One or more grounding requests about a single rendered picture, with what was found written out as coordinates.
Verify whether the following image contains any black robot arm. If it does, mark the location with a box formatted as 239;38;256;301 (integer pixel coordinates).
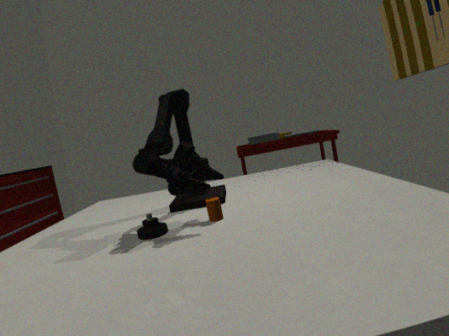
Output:
133;89;201;179

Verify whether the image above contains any orange knob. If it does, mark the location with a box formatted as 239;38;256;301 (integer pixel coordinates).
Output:
205;197;224;222

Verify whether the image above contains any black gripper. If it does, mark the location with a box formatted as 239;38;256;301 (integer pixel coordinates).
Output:
163;158;224;196

